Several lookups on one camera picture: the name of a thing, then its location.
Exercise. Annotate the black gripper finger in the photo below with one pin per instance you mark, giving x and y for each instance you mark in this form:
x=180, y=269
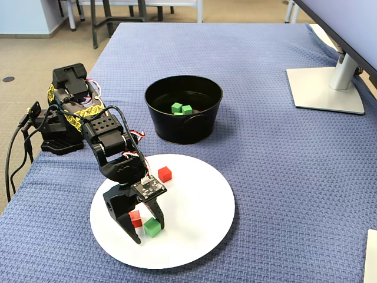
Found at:
x=125, y=225
x=157, y=216

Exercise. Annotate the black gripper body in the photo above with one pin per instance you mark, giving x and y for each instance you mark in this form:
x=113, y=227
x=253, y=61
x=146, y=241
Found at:
x=118, y=203

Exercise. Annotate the white round plate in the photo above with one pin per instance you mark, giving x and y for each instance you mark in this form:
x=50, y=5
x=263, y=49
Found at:
x=191, y=241

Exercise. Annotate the red cube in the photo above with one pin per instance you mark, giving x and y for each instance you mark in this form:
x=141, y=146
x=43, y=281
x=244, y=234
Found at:
x=165, y=174
x=136, y=216

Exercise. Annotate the black metal bucket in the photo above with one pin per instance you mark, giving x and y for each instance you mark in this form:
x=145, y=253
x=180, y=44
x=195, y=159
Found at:
x=182, y=129

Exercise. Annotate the blue waffle-weave cloth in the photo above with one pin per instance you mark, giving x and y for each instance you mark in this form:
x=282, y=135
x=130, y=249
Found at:
x=265, y=177

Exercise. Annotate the black round floor outlet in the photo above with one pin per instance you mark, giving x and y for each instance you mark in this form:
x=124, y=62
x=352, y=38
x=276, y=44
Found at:
x=8, y=79

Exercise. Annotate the white table leg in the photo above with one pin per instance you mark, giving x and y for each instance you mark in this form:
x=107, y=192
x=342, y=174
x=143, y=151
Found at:
x=290, y=11
x=199, y=11
x=71, y=17

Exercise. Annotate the silver monitor stand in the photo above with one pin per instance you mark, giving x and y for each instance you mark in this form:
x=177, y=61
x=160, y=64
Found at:
x=324, y=94

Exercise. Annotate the white flat object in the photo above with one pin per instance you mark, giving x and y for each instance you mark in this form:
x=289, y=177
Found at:
x=371, y=259

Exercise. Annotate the computer monitor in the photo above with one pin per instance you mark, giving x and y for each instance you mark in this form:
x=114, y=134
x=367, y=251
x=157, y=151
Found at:
x=347, y=23

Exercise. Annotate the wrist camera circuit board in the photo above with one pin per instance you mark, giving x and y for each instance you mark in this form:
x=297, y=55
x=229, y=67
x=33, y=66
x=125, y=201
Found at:
x=148, y=190

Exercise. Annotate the dark metal table frame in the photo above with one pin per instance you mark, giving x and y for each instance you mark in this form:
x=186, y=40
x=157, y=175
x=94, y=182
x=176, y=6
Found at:
x=93, y=29

